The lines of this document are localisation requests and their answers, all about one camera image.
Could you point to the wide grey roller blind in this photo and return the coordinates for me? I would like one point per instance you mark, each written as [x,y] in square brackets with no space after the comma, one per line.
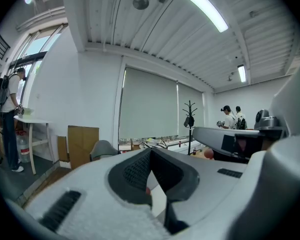
[147,104]

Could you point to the large clear water bottle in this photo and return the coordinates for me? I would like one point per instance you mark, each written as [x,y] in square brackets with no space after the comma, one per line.
[23,149]

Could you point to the black coat rack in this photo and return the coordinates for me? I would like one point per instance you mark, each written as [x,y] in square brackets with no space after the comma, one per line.
[189,131]

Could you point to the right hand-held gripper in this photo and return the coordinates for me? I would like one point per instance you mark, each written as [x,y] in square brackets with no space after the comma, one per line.
[210,137]

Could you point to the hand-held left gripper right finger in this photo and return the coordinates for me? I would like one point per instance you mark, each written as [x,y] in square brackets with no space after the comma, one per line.
[210,181]

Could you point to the white table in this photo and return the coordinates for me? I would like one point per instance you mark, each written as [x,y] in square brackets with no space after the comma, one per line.
[37,121]

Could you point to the long ceiling light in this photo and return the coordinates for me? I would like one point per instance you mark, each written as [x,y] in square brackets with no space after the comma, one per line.
[202,7]

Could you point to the large cardboard sheet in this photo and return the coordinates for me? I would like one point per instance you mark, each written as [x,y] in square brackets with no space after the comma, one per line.
[81,144]

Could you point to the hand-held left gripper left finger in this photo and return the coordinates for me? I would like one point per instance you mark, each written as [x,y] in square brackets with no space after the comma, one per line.
[95,184]

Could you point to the dark bag on coat rack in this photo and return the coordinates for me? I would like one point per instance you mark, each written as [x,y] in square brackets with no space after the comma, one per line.
[189,121]

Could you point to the short ceiling light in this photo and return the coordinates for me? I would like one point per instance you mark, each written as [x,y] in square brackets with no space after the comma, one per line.
[242,73]

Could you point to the striped cloth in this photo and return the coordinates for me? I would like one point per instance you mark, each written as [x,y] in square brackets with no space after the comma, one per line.
[155,143]

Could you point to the grey chair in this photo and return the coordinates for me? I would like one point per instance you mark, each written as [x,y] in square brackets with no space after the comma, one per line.
[102,150]

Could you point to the narrow grey roller blind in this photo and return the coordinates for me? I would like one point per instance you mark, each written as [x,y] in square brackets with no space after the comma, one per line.
[190,99]

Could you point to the glass window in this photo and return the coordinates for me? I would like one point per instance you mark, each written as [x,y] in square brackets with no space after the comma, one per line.
[30,59]

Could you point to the round ceiling fixture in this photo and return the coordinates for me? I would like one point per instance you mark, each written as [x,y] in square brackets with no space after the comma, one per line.
[140,2]

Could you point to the orange ball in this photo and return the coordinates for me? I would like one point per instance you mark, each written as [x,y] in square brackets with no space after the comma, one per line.
[209,154]

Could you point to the grey camera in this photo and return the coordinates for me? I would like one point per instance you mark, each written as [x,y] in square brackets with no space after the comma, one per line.
[265,120]

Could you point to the small red-capped bottle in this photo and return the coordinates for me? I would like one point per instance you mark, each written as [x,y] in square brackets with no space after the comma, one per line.
[195,151]
[180,143]

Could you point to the small cardboard piece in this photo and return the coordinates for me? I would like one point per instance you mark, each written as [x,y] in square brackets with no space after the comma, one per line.
[62,149]

